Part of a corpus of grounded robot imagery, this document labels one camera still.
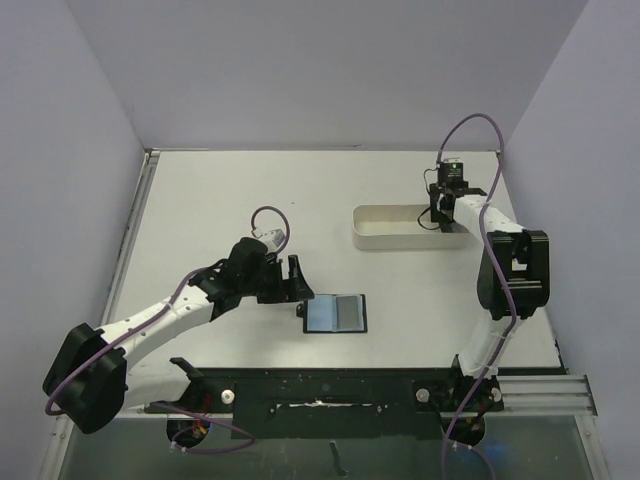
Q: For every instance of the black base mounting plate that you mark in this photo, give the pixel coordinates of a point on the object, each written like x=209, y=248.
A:
x=330, y=403

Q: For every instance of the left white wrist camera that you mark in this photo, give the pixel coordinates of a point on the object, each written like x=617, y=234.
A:
x=275, y=240

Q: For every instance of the silver VIP credit card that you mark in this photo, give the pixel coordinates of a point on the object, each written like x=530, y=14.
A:
x=348, y=313

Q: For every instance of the black card holder wallet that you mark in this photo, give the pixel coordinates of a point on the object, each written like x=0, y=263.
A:
x=319, y=315

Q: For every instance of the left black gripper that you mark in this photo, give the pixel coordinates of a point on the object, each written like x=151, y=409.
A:
x=280, y=293

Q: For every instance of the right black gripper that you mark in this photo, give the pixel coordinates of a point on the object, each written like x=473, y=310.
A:
x=447, y=201

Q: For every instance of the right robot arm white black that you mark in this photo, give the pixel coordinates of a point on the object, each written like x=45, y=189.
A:
x=514, y=275

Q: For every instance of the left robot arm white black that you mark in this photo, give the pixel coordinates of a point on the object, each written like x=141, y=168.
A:
x=87, y=381

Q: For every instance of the right aluminium frame rail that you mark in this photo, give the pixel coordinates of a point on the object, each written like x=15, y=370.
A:
x=547, y=395

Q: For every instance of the white oblong plastic tray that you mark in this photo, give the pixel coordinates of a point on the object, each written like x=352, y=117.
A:
x=395, y=228

